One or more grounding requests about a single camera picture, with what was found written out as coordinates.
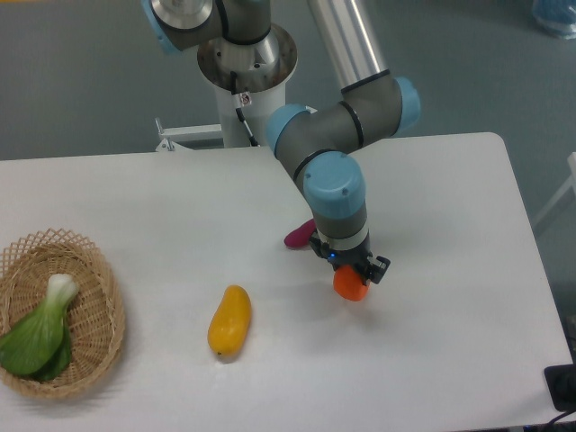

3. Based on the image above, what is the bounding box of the black device at edge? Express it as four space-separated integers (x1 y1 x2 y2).
544 364 575 411

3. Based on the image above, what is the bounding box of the blue plastic bag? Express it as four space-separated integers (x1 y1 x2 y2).
532 0 575 40

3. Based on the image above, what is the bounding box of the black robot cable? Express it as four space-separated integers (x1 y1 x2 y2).
229 70 261 148

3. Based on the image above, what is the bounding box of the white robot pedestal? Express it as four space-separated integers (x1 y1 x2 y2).
197 23 298 148

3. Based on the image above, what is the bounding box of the green toy bok choy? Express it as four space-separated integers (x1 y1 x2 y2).
1 274 78 382

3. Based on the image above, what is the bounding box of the white frame at right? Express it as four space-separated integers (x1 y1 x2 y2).
532 152 575 237

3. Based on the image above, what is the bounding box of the orange toy fruit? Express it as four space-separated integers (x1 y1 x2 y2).
333 265 369 302

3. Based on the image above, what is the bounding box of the white metal bracket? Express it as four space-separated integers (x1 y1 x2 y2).
155 117 223 152

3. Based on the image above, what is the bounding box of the yellow toy mango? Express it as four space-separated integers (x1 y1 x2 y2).
207 285 252 358

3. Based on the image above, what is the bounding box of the woven bamboo basket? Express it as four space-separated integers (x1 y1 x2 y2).
1 229 125 400

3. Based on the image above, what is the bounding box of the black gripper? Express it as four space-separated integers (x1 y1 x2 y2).
309 237 391 286

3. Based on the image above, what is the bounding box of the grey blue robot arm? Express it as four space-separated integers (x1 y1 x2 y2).
142 1 420 284

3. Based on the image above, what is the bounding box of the purple toy sweet potato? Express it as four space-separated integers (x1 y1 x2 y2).
283 219 316 248

